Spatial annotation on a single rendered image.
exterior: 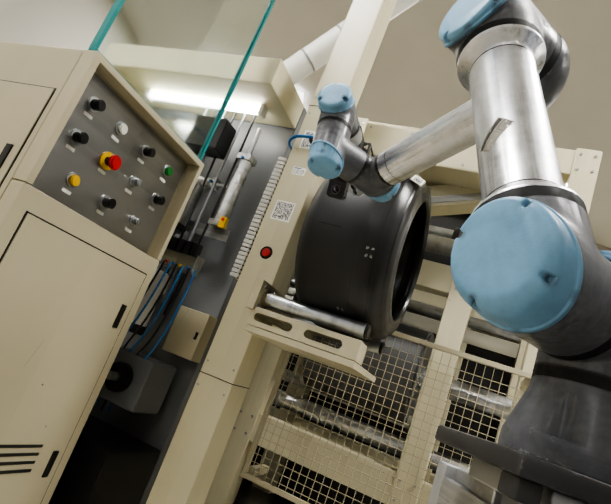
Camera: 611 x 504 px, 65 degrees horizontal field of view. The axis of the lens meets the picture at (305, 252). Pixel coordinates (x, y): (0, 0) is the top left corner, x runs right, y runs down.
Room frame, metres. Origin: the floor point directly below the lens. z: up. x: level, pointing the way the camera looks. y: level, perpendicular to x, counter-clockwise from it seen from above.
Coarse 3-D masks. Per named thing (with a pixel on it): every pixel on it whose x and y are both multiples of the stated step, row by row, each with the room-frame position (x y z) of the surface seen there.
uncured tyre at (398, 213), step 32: (320, 192) 1.37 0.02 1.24; (416, 192) 1.32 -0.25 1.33; (320, 224) 1.33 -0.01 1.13; (352, 224) 1.29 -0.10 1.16; (384, 224) 1.26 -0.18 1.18; (416, 224) 1.68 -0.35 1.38; (320, 256) 1.35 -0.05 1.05; (352, 256) 1.30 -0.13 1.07; (384, 256) 1.28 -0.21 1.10; (416, 256) 1.68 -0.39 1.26; (320, 288) 1.39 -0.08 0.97; (352, 288) 1.34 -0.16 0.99; (384, 288) 1.32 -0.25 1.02; (384, 320) 1.42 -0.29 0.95
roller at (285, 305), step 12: (264, 300) 1.50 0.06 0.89; (276, 300) 1.48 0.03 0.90; (288, 300) 1.47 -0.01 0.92; (288, 312) 1.47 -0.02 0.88; (300, 312) 1.45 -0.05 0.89; (312, 312) 1.43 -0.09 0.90; (324, 312) 1.42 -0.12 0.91; (324, 324) 1.43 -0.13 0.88; (336, 324) 1.40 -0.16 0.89; (348, 324) 1.39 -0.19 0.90; (360, 324) 1.38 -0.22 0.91; (360, 336) 1.38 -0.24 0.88
